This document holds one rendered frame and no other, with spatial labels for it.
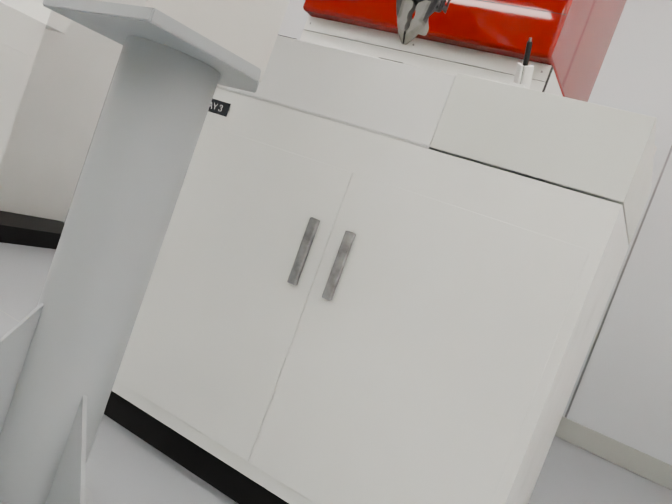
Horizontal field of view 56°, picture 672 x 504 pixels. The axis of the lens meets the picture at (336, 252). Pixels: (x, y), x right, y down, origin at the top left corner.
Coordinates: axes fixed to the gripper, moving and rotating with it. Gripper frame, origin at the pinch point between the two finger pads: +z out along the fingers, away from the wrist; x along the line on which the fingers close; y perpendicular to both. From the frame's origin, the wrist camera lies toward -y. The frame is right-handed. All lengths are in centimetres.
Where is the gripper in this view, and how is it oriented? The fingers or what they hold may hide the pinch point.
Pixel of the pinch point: (404, 36)
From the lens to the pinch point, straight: 134.0
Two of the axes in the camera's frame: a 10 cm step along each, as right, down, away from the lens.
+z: -3.4, 9.4, 0.6
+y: 4.4, 1.0, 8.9
